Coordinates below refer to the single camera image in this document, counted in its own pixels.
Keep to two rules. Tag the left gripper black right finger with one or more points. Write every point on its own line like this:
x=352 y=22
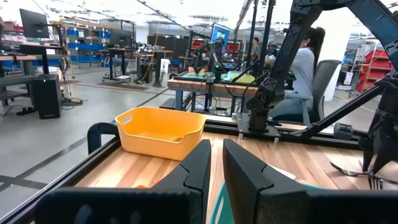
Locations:
x=239 y=174

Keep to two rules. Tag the background black robot arm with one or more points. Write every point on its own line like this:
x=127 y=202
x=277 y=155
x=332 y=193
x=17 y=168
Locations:
x=216 y=62

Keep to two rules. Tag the wooden workbench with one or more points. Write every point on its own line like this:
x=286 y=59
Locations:
x=192 y=84

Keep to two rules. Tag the shelf with blue bins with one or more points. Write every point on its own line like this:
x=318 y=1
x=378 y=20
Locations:
x=87 y=46

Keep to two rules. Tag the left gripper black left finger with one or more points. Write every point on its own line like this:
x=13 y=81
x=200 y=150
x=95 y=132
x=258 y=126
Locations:
x=199 y=168

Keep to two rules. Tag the black fork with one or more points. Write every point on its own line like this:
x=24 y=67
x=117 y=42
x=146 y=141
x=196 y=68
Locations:
x=345 y=170
x=374 y=184

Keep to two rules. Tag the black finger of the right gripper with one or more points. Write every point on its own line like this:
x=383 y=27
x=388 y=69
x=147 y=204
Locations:
x=381 y=160
x=367 y=155

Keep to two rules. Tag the red storage rack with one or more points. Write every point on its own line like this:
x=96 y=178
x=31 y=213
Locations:
x=376 y=62

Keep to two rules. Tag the grey office chair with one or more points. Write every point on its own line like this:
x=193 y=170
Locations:
x=326 y=81

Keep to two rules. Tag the black computer tower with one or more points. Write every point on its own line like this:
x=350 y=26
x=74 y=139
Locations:
x=46 y=96

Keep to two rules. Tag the yellow plastic bin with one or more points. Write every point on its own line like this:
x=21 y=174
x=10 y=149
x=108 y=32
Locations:
x=155 y=146

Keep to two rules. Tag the dark background desk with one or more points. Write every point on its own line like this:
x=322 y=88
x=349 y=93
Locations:
x=31 y=48

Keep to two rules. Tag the person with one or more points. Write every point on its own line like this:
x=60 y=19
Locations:
x=301 y=74
x=255 y=49

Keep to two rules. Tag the monitor with blue screen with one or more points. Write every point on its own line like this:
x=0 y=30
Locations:
x=220 y=34

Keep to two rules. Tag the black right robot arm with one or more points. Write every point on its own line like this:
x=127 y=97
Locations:
x=280 y=71

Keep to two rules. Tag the black computer monitor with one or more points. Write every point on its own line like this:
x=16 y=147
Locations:
x=34 y=23
x=120 y=38

